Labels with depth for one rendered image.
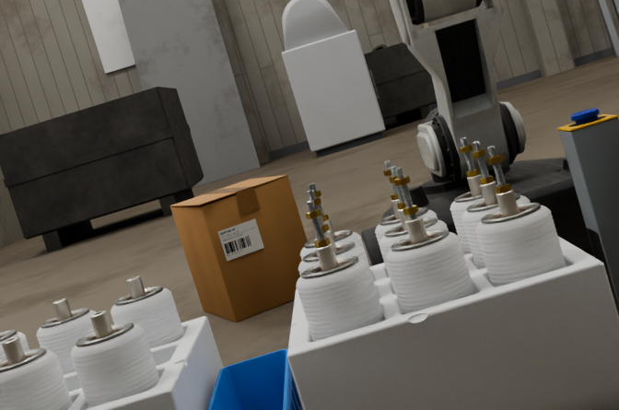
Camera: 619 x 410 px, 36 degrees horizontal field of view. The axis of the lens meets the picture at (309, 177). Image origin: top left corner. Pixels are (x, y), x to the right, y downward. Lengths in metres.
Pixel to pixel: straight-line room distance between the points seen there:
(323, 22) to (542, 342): 6.46
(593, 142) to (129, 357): 0.70
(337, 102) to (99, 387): 6.35
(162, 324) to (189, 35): 7.72
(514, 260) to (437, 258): 0.09
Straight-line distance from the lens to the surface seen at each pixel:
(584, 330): 1.18
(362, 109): 7.47
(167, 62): 9.04
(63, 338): 1.46
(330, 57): 7.47
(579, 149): 1.39
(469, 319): 1.15
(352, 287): 1.16
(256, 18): 9.45
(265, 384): 1.44
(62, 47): 9.69
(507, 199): 1.20
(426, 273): 1.16
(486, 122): 1.93
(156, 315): 1.43
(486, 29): 1.87
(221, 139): 8.75
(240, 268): 2.31
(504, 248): 1.17
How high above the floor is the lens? 0.46
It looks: 5 degrees down
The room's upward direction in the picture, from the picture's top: 17 degrees counter-clockwise
